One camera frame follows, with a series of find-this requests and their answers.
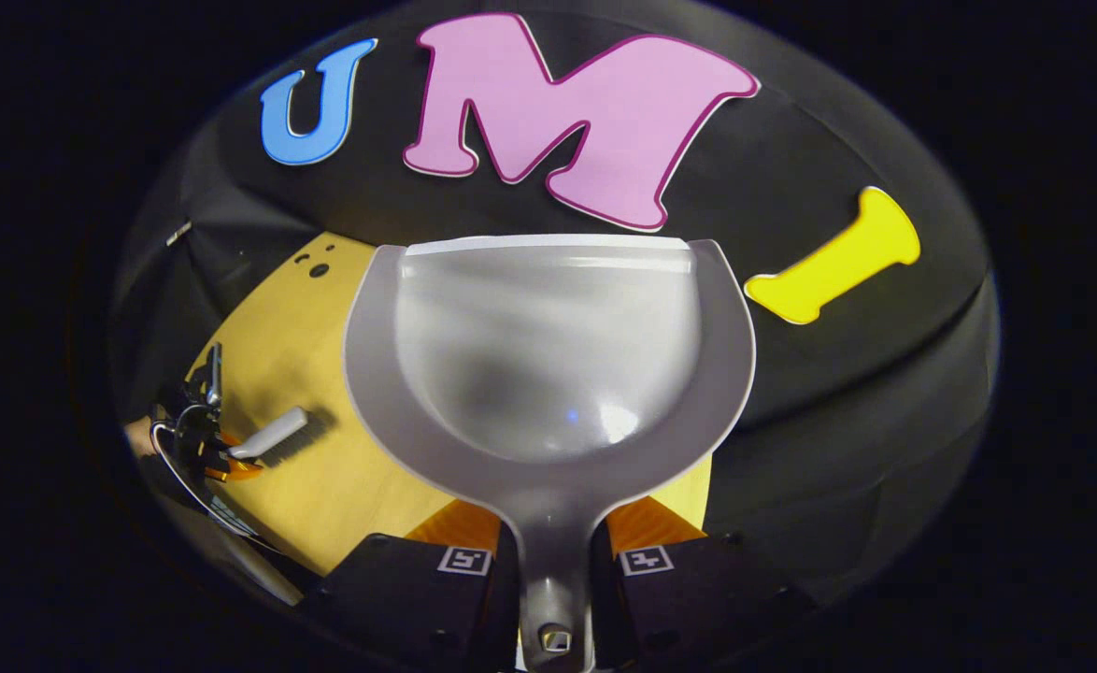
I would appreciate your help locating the grey plastic dustpan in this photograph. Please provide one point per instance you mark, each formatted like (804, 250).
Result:
(548, 374)

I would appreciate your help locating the black backdrop cloth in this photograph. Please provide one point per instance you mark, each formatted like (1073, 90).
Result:
(791, 159)

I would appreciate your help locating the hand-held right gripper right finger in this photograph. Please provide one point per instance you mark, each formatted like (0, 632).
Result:
(689, 608)

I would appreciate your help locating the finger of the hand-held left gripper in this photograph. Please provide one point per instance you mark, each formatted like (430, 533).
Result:
(235, 465)

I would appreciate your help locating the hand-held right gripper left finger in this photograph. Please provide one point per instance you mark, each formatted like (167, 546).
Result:
(399, 598)

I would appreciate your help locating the small grey broom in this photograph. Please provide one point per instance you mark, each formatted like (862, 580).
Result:
(273, 432)

